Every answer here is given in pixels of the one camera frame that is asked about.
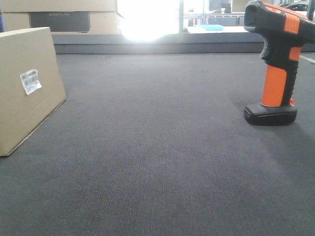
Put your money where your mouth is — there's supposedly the brown cardboard package box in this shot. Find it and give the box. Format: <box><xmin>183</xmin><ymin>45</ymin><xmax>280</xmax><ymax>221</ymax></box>
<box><xmin>0</xmin><ymin>27</ymin><xmax>66</xmax><ymax>156</ymax></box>

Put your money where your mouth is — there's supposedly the orange black barcode scanner gun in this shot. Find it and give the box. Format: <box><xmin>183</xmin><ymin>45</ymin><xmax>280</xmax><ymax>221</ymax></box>
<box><xmin>244</xmin><ymin>0</ymin><xmax>315</xmax><ymax>125</ymax></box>

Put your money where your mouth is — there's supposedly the upper stacked cardboard box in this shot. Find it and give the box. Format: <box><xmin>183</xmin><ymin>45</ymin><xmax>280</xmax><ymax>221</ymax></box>
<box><xmin>0</xmin><ymin>0</ymin><xmax>116</xmax><ymax>12</ymax></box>

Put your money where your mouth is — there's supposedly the blue flat tray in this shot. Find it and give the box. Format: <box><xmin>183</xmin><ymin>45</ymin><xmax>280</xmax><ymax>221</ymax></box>
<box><xmin>197</xmin><ymin>24</ymin><xmax>224</xmax><ymax>31</ymax></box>

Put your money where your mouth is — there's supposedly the white barcode label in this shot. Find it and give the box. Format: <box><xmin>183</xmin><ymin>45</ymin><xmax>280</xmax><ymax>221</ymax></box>
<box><xmin>20</xmin><ymin>69</ymin><xmax>42</xmax><ymax>95</ymax></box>

